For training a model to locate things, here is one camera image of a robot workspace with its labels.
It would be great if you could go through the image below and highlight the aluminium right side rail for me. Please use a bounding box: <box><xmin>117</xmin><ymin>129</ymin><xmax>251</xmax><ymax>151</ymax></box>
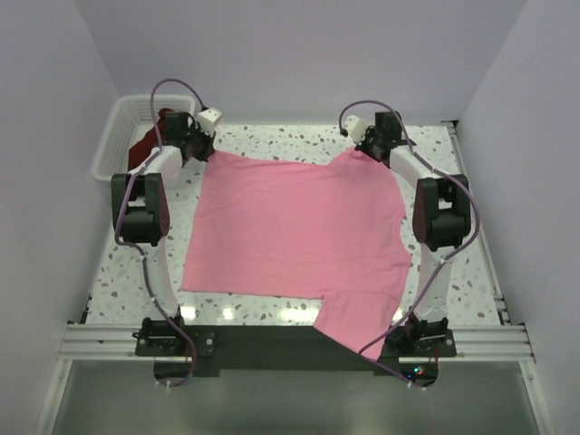
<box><xmin>442</xmin><ymin>121</ymin><xmax>512</xmax><ymax>326</ymax></box>

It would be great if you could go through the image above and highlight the aluminium rail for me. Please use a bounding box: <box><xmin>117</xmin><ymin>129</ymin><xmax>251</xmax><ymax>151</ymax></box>
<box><xmin>58</xmin><ymin>324</ymin><xmax>535</xmax><ymax>363</ymax></box>
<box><xmin>442</xmin><ymin>121</ymin><xmax>512</xmax><ymax>326</ymax></box>

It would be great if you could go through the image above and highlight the white plastic laundry basket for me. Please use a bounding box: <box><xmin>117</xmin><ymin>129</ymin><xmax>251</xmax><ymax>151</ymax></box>
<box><xmin>92</xmin><ymin>94</ymin><xmax>196</xmax><ymax>189</ymax></box>

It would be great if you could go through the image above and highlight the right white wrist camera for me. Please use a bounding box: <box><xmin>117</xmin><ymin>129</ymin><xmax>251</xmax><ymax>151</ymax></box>
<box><xmin>342</xmin><ymin>115</ymin><xmax>369</xmax><ymax>143</ymax></box>

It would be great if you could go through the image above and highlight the pink t-shirt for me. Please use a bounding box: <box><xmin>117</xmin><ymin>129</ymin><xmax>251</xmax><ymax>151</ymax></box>
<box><xmin>181</xmin><ymin>149</ymin><xmax>411</xmax><ymax>360</ymax></box>

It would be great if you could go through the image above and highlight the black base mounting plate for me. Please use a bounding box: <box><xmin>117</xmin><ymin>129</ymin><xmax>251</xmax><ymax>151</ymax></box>
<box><xmin>132</xmin><ymin>318</ymin><xmax>458</xmax><ymax>386</ymax></box>

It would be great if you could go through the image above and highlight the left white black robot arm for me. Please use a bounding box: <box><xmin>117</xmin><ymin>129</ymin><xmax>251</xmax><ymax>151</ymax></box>
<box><xmin>111</xmin><ymin>108</ymin><xmax>220</xmax><ymax>355</ymax></box>

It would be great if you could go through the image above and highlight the aluminium front rail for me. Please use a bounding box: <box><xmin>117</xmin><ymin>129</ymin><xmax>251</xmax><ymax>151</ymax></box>
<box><xmin>58</xmin><ymin>324</ymin><xmax>535</xmax><ymax>363</ymax></box>

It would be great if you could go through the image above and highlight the dark red t-shirt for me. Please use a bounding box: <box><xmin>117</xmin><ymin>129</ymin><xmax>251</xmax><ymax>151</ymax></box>
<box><xmin>128</xmin><ymin>108</ymin><xmax>190</xmax><ymax>181</ymax></box>

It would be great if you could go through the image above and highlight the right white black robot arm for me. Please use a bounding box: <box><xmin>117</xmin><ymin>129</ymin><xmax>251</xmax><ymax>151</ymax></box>
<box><xmin>343</xmin><ymin>111</ymin><xmax>471</xmax><ymax>356</ymax></box>

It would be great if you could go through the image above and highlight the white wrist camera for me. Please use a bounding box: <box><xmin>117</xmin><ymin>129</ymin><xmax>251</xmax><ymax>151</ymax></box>
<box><xmin>196</xmin><ymin>108</ymin><xmax>223</xmax><ymax>136</ymax></box>
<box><xmin>342</xmin><ymin>115</ymin><xmax>369</xmax><ymax>143</ymax></box>

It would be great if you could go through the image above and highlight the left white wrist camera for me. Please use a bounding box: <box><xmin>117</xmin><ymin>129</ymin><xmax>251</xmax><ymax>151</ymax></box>
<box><xmin>196</xmin><ymin>108</ymin><xmax>223</xmax><ymax>136</ymax></box>

